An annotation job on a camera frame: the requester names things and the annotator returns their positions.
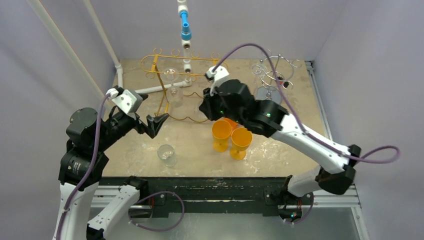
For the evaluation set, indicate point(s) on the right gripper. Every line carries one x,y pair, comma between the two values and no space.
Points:
212,105

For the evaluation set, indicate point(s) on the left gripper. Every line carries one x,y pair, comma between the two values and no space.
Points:
153,124

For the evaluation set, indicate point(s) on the round clear wine glass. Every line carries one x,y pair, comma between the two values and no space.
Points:
174,94

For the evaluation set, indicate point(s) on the clear champagne flute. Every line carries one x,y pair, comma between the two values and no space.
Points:
260,91

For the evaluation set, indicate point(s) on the patterned clear goblet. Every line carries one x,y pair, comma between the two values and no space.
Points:
198,114

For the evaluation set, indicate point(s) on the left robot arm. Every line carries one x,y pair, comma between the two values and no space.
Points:
82,165

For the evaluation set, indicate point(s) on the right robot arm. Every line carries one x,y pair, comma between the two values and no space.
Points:
335,172

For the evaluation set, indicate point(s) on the chrome round glass rack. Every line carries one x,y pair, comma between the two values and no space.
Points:
270,80

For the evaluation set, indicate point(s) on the orange plastic goblet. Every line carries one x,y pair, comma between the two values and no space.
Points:
232,123

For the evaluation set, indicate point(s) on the left yellow plastic goblet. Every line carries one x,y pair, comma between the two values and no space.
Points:
221,132

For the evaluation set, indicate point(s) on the yellow plastic goblet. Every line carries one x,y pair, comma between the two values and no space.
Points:
221,132
241,139

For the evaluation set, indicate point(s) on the right yellow plastic goblet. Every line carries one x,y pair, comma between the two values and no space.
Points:
241,139

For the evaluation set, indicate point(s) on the clear glass near front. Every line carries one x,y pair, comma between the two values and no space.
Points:
166,154

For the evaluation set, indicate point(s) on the blue pipe fitting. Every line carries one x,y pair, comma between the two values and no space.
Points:
186,33

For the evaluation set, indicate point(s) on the black mounting base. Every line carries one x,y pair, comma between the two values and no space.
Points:
267,196

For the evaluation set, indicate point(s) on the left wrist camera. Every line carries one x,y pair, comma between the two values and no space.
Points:
128,101

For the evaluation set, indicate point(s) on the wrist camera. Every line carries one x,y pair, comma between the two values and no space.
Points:
128,101
216,76

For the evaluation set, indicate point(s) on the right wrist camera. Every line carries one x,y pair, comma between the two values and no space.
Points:
216,76

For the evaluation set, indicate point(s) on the gold wire glass rack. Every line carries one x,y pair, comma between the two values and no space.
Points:
182,64

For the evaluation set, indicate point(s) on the white PVC pipe frame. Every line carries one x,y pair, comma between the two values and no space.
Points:
76,27

